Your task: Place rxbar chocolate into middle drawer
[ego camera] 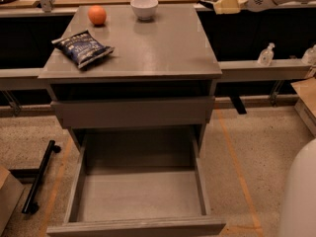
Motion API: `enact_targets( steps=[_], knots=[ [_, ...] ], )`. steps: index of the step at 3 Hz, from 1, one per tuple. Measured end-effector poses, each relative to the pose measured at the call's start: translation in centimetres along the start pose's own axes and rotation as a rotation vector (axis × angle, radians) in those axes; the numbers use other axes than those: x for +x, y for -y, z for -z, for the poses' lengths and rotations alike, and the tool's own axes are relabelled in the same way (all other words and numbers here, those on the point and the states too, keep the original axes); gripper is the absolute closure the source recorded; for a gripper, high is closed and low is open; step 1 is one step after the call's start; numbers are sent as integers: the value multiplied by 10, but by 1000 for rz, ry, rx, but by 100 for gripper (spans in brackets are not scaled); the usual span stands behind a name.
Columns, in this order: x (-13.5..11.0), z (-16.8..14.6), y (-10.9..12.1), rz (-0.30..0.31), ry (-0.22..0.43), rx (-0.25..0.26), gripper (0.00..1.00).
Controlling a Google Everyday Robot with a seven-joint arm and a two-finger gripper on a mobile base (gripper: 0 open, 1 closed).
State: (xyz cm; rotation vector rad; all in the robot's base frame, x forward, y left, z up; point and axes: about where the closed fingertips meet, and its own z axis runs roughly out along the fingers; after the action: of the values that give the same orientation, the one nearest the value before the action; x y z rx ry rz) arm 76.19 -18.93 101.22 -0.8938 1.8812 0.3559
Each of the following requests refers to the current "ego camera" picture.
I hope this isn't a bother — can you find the orange fruit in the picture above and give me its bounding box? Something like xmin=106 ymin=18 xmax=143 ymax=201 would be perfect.
xmin=88 ymin=5 xmax=107 ymax=26

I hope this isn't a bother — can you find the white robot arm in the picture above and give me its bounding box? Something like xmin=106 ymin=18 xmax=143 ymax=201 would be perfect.
xmin=202 ymin=0 xmax=316 ymax=237

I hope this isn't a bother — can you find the brown cardboard box left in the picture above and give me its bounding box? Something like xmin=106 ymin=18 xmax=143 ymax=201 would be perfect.
xmin=0 ymin=165 xmax=24 ymax=236

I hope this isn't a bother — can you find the white ceramic bowl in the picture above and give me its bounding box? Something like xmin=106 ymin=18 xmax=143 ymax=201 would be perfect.
xmin=130 ymin=0 xmax=158 ymax=21

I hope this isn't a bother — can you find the black metal bar stand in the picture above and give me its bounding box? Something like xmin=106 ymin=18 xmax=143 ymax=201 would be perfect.
xmin=10 ymin=140 xmax=61 ymax=214

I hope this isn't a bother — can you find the cardboard box right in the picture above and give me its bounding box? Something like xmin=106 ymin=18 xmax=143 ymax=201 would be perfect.
xmin=291 ymin=77 xmax=316 ymax=137

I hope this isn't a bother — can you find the open grey middle drawer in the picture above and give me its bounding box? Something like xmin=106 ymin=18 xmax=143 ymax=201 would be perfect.
xmin=47 ymin=126 xmax=225 ymax=237

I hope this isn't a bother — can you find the blue chip bag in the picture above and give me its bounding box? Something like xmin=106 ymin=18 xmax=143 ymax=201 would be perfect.
xmin=51 ymin=30 xmax=115 ymax=69

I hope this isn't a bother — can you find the clear sanitizer bottle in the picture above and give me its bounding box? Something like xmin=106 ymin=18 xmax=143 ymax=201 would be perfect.
xmin=257 ymin=42 xmax=275 ymax=66

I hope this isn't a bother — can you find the grey metal shelf rail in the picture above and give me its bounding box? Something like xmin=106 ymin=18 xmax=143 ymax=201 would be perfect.
xmin=0 ymin=59 xmax=315 ymax=91

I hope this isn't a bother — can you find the grey drawer cabinet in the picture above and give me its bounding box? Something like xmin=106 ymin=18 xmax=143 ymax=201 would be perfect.
xmin=39 ymin=4 xmax=222 ymax=140

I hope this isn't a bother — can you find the closed grey top drawer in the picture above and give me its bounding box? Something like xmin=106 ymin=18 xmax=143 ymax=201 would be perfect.
xmin=51 ymin=97 xmax=213 ymax=128

